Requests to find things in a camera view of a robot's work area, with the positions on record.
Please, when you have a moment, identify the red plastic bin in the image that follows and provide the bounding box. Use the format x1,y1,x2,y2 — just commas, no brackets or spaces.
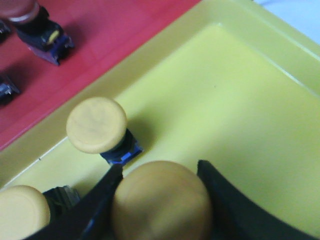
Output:
0,0,196,149

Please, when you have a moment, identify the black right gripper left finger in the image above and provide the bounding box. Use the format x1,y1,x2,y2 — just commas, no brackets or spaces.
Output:
27,164,123,240

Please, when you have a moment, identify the yellow plastic tray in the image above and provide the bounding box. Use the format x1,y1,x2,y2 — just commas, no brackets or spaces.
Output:
0,0,320,237

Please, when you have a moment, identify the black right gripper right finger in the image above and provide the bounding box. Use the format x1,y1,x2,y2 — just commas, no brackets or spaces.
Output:
197,160,316,240

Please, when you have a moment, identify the red mushroom push button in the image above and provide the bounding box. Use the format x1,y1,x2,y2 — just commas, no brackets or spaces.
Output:
0,74,21,106
0,20,11,43
0,0,75,66

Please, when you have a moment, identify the yellow mushroom push button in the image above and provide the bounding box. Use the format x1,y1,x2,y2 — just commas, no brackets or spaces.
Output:
111,161,213,240
0,185,80,240
66,97,143,166

